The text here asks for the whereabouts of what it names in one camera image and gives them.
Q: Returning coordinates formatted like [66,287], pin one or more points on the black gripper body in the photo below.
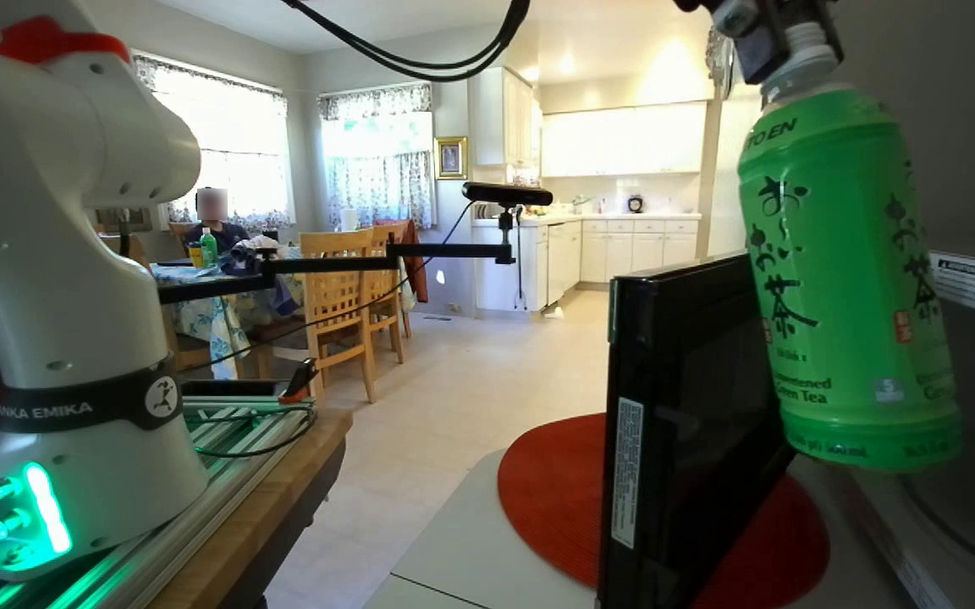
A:
[735,9]

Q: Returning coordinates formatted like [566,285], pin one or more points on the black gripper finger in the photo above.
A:
[826,32]
[759,52]

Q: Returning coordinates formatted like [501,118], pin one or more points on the green tea bottle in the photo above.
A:
[847,281]

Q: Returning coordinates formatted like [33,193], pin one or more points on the black glass microwave door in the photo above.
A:
[678,452]

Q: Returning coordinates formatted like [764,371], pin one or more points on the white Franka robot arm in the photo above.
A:
[50,281]

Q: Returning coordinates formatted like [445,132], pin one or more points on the stainless steel microwave body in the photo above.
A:
[961,528]

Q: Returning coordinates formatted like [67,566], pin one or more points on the small green drink bottle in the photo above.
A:
[207,248]

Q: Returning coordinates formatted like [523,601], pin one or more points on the white upper kitchen cabinets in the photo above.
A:
[625,136]

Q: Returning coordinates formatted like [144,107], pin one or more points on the white kitchen cabinets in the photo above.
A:
[641,248]
[625,136]

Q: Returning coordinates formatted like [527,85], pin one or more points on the round dark counter clock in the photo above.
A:
[635,203]

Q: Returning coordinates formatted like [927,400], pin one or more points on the white lower kitchen cabinets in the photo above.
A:
[641,248]

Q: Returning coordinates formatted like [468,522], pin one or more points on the white kitchen island unit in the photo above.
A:
[555,263]

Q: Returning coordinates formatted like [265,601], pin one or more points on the sheer window curtain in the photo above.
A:
[373,171]

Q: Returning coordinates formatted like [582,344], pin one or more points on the wooden slatted chair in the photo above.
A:
[387,309]
[335,309]

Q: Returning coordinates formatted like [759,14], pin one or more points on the red round mat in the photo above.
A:
[555,496]

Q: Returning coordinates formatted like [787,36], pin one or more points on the seated person with cap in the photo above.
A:
[216,230]

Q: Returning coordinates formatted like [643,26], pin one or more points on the dining table with cloth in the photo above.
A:
[210,321]

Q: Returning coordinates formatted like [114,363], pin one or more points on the black flat device on bench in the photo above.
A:
[233,392]

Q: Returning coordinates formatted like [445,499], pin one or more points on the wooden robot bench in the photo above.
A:
[273,496]

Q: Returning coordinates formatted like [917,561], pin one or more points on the black stereo camera bar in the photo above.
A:
[506,193]

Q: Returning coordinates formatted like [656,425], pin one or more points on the framed wall picture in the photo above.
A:
[452,158]

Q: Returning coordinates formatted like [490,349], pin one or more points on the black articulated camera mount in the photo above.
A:
[307,266]

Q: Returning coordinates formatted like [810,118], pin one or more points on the aluminium frame with green light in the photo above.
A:
[229,433]

